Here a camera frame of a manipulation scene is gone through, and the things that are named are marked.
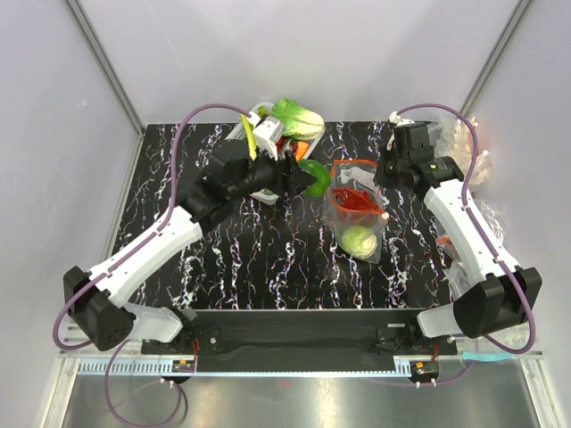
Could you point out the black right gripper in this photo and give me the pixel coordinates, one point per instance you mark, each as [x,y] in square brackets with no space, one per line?
[388,150]

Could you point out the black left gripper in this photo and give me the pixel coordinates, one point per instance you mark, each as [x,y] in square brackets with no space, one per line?
[289,178]

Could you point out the green bell pepper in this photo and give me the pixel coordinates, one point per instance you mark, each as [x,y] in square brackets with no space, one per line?
[320,173]

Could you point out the red toy lobster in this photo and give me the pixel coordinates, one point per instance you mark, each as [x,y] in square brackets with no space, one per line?
[353,200]

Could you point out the clear zip bag orange zipper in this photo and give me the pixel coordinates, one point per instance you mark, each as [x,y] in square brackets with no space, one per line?
[360,175]

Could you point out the round green cabbage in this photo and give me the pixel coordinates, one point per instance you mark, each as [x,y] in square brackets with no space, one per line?
[359,241]

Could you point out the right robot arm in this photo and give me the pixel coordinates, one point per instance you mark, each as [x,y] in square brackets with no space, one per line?
[499,293]

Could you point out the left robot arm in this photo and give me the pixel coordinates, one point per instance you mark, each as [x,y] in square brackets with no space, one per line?
[97,300]

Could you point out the teal zip bag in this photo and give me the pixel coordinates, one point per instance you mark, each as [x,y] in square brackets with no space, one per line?
[485,357]

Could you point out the orange carrot piece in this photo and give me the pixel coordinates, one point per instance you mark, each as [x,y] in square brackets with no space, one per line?
[300,149]

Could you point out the pile of clear bags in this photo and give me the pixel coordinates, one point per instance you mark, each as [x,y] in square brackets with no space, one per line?
[450,137]

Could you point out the napa cabbage toy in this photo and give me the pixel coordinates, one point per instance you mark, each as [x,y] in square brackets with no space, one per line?
[299,122]

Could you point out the green leek toy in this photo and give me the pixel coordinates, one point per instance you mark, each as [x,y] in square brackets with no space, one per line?
[248,123]

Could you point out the white plastic basket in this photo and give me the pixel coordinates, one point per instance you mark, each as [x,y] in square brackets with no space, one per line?
[266,196]

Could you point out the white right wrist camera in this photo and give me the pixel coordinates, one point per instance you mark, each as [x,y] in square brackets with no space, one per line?
[395,120]

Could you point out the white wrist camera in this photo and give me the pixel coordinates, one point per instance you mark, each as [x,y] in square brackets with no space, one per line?
[267,134]
[395,120]

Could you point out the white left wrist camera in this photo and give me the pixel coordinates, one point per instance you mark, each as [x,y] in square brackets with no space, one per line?
[267,134]

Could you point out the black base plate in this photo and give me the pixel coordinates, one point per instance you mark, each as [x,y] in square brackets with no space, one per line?
[391,331]

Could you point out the aluminium frame post right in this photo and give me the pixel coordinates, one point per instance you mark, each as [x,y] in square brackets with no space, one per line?
[500,47]

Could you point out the aluminium frame post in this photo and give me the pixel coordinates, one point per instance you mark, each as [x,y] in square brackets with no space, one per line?
[95,47]
[500,47]

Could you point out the aluminium frame post left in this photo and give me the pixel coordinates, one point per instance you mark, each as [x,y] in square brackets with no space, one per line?
[95,47]

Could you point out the white slotted cable duct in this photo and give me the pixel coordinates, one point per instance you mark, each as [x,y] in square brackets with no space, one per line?
[383,367]

